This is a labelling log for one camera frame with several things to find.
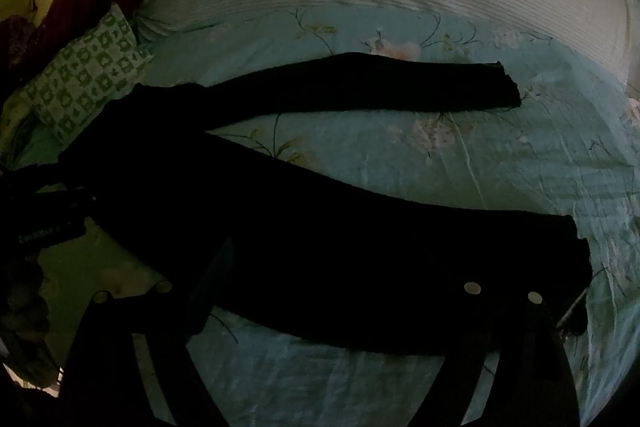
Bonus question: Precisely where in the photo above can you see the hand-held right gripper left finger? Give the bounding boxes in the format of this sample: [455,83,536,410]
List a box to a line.
[60,237,236,427]

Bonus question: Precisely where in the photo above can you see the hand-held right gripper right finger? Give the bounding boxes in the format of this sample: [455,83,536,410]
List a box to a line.
[432,279,583,427]

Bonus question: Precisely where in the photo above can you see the black pants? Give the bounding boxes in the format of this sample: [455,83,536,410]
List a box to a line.
[47,52,593,355]

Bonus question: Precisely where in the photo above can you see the person's left hand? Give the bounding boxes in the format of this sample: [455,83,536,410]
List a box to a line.
[0,257,52,348]

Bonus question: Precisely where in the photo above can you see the green patterned pillow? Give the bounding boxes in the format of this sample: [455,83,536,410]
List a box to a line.
[17,4,155,145]

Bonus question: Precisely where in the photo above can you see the teal floral bed sheet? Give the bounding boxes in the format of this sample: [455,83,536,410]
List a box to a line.
[10,4,640,427]

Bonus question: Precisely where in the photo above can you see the dark red cloth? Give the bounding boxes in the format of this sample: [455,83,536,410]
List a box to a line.
[0,0,147,78]

